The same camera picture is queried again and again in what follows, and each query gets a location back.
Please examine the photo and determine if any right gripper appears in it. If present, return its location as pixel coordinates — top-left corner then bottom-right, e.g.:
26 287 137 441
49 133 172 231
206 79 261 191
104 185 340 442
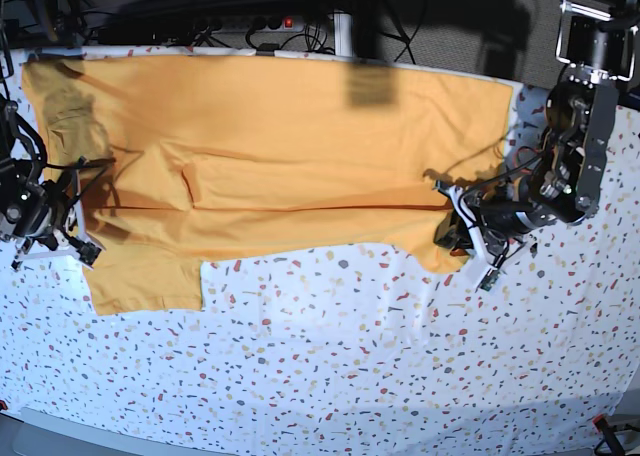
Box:
1 158 115 271

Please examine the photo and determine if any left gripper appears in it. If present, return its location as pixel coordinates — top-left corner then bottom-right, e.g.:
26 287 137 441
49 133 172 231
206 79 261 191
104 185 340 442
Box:
434 180 555 276

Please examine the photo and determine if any yellow T-shirt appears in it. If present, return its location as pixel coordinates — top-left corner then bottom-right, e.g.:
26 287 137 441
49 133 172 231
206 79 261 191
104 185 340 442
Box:
22 55 512 315

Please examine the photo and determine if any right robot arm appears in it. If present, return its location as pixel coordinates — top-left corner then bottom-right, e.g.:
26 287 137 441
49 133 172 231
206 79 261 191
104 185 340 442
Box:
1 31 114 271

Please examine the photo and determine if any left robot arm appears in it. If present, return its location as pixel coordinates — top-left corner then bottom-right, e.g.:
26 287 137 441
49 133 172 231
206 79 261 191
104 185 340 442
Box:
434 0 639 290

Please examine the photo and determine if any terrazzo patterned tablecloth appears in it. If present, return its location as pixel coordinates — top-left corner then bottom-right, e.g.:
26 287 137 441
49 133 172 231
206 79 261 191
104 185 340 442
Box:
1 83 639 455

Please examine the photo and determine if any red-tipped clamp right corner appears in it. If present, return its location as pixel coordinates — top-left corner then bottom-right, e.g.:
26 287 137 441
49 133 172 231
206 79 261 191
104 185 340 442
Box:
593 415 626 456

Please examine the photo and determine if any white metal pole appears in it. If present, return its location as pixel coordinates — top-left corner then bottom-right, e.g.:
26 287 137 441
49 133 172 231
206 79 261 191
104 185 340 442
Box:
333 12 353 58

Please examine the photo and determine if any black table clamp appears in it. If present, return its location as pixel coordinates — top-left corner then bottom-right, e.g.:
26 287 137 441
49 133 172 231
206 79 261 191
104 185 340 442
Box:
256 43 280 56

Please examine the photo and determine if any white power strip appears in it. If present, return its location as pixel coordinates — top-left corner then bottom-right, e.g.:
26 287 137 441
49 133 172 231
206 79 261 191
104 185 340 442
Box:
194 15 306 34

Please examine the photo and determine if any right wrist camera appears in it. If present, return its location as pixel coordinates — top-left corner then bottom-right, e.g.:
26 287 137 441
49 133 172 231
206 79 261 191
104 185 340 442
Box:
74 241 103 269

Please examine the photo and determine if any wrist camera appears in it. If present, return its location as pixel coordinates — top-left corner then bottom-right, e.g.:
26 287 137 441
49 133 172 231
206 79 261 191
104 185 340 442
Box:
74 241 103 269
473 265 502 292

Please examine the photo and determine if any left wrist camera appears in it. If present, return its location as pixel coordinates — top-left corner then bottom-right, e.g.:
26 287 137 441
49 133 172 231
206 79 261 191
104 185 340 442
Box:
473 265 502 292

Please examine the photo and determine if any black camera stand pole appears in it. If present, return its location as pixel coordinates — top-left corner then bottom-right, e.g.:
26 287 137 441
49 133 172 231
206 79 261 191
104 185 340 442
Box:
349 0 382 60

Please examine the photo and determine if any black cable bundle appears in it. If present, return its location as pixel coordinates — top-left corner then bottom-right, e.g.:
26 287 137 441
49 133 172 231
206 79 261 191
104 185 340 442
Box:
49 0 431 65

